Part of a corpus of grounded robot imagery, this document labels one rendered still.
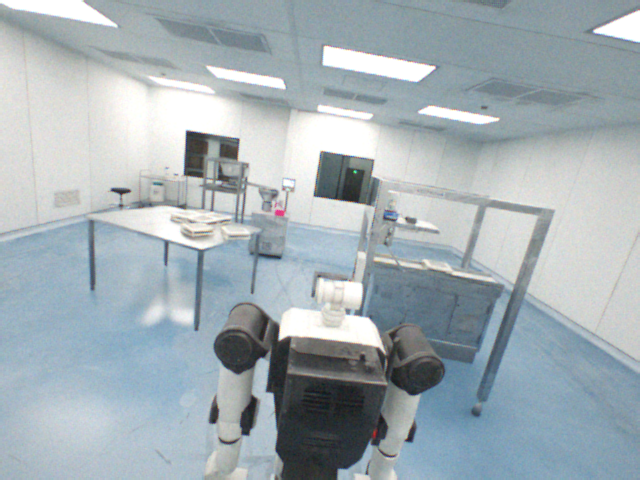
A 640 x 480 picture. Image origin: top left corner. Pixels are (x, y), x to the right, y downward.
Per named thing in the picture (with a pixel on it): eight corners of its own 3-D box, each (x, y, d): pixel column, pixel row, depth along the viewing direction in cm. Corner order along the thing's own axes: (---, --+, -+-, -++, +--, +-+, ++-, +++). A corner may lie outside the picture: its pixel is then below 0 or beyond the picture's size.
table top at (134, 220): (83, 218, 309) (83, 214, 309) (167, 208, 411) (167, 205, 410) (201, 252, 267) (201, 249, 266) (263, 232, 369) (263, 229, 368)
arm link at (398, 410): (415, 461, 82) (435, 394, 76) (369, 457, 82) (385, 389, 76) (403, 425, 93) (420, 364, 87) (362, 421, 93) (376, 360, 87)
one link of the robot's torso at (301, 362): (389, 504, 66) (429, 368, 58) (235, 489, 64) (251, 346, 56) (366, 401, 95) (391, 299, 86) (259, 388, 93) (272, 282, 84)
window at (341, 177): (313, 196, 783) (320, 150, 754) (313, 196, 784) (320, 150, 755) (365, 204, 791) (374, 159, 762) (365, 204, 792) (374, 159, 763)
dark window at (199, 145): (183, 175, 762) (186, 130, 735) (183, 175, 763) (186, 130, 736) (235, 183, 770) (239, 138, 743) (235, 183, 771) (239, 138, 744)
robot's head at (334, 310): (356, 322, 74) (363, 289, 72) (316, 317, 74) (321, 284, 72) (353, 309, 81) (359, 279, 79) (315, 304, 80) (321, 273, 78)
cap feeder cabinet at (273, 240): (246, 255, 523) (251, 212, 505) (253, 246, 578) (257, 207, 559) (282, 260, 527) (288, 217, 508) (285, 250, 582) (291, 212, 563)
